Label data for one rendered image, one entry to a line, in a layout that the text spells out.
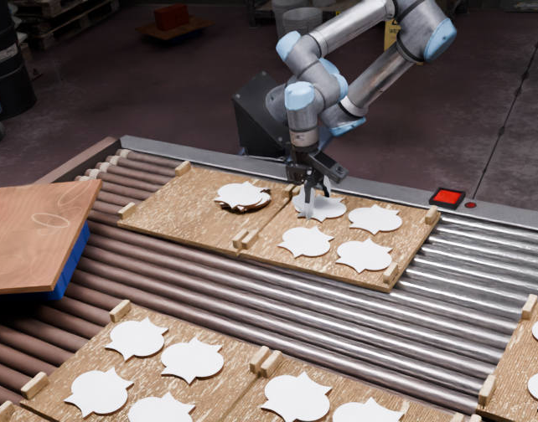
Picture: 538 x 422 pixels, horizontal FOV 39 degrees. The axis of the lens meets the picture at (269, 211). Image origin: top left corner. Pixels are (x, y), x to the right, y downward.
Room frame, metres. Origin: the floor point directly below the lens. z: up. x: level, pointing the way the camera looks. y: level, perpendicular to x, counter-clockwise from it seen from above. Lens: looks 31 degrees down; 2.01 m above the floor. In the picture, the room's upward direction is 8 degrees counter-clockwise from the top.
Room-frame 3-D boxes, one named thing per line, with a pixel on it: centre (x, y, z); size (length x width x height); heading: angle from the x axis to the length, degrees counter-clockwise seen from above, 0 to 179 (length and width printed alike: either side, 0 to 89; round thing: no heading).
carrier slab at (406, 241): (1.64, -0.18, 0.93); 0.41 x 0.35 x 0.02; 55
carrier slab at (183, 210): (1.88, 0.16, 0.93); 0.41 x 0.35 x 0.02; 55
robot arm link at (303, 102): (1.78, -0.12, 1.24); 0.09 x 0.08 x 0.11; 132
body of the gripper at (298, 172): (1.78, -0.11, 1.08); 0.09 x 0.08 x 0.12; 55
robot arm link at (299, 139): (1.78, -0.12, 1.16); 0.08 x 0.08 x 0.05
